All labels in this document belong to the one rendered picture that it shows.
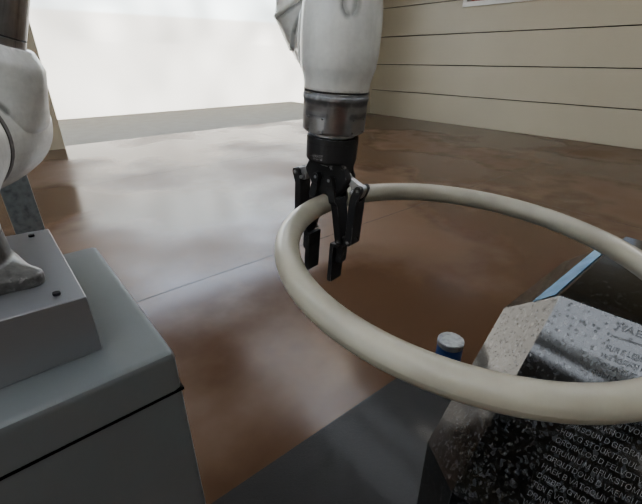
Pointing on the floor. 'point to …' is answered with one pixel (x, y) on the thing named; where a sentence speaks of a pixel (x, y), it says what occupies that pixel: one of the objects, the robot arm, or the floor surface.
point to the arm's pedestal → (96, 415)
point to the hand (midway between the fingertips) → (323, 255)
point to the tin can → (450, 345)
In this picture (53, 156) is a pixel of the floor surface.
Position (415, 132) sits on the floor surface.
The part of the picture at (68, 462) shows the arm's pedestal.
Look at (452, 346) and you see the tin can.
